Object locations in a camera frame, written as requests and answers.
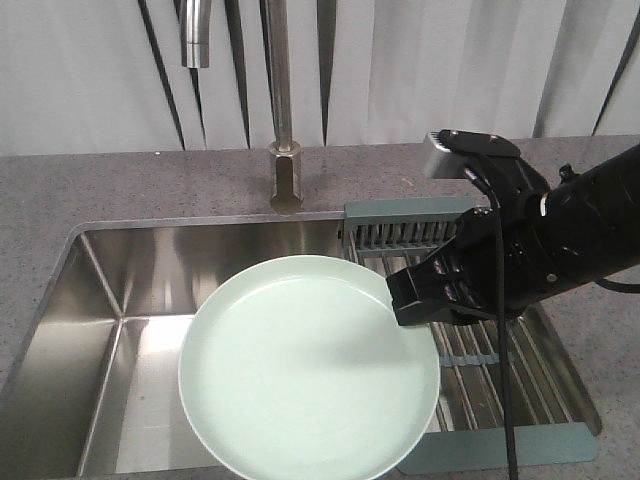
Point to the light green round plate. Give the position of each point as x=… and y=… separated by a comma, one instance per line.
x=296, y=368

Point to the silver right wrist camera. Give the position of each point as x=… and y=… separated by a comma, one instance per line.
x=447, y=151

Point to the white pleated curtain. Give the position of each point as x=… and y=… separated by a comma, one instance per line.
x=81, y=77

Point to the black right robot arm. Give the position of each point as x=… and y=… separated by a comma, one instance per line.
x=587, y=227

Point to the stainless steel sink basin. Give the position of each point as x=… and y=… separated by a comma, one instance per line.
x=96, y=393

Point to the stainless steel faucet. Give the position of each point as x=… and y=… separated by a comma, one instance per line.
x=282, y=100

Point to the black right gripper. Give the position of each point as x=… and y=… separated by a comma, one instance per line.
x=459, y=283

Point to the teal roll-up drying rack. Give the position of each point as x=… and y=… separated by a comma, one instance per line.
x=556, y=422

